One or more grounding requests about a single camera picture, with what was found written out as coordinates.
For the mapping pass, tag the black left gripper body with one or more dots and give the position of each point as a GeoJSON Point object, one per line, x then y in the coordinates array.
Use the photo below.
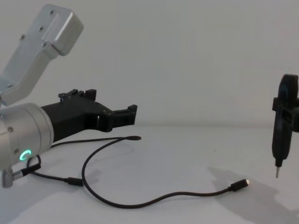
{"type": "Point", "coordinates": [77, 116]}

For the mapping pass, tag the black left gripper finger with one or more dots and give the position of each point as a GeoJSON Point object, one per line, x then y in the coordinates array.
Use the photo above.
{"type": "Point", "coordinates": [123, 116]}
{"type": "Point", "coordinates": [80, 93]}

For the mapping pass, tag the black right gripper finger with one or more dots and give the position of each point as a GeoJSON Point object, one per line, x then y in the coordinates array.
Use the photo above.
{"type": "Point", "coordinates": [292, 116]}
{"type": "Point", "coordinates": [295, 86]}

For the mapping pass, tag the black electric screwdriver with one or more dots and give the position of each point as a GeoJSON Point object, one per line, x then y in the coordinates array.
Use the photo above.
{"type": "Point", "coordinates": [281, 144]}

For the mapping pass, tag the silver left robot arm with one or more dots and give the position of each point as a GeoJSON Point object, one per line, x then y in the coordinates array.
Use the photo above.
{"type": "Point", "coordinates": [28, 130]}

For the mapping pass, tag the white table cloth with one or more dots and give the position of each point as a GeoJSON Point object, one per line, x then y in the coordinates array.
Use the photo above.
{"type": "Point", "coordinates": [163, 168]}

